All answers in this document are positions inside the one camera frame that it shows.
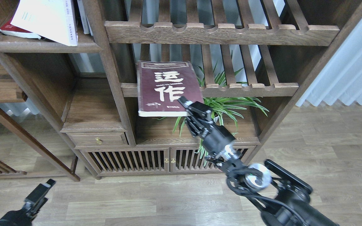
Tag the white curtain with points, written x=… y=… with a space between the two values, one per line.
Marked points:
x=341 y=78

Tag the red book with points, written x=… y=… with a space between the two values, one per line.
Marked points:
x=9 y=29

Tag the white book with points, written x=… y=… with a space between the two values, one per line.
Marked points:
x=84 y=19
x=53 y=19

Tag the white plant pot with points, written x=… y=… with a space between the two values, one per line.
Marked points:
x=215 y=117

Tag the dark wooden bookshelf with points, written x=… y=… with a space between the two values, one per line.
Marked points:
x=90 y=90

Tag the white upright book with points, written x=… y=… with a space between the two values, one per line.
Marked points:
x=84 y=19

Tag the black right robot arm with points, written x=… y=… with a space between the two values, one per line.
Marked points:
x=281 y=197

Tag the green spider plant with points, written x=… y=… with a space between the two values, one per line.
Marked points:
x=220 y=106

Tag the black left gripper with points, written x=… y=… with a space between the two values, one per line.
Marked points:
x=33 y=203

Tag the dark brown book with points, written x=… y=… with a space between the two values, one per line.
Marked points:
x=161 y=84

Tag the brass drawer knob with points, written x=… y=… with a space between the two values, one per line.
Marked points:
x=98 y=141

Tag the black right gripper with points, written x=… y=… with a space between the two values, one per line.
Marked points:
x=216 y=140

